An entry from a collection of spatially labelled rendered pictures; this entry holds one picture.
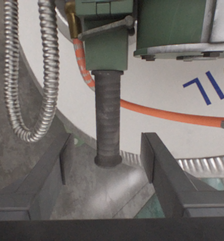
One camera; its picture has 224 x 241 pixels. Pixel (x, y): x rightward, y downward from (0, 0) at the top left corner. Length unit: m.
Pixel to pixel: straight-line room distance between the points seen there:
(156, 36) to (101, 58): 0.07
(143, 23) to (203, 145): 0.25
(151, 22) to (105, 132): 0.13
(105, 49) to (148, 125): 0.24
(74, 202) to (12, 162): 0.40
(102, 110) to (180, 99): 0.18
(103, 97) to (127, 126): 0.24
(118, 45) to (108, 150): 0.13
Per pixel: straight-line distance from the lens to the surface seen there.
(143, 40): 0.19
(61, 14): 0.60
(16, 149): 0.95
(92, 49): 0.22
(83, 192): 1.10
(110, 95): 0.21
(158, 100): 0.37
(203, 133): 0.36
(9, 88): 0.31
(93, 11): 0.20
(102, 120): 0.22
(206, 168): 0.39
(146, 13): 0.19
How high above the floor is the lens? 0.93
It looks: 47 degrees down
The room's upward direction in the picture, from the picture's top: 72 degrees clockwise
